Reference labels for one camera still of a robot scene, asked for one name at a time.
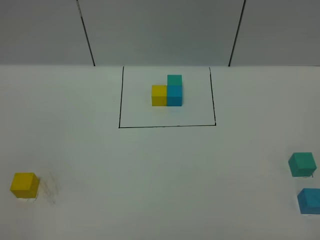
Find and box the yellow template block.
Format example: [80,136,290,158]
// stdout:
[151,85,167,107]

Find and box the blue template block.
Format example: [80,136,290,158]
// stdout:
[167,85,183,107]

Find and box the green template block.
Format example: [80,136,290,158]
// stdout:
[167,74,183,86]

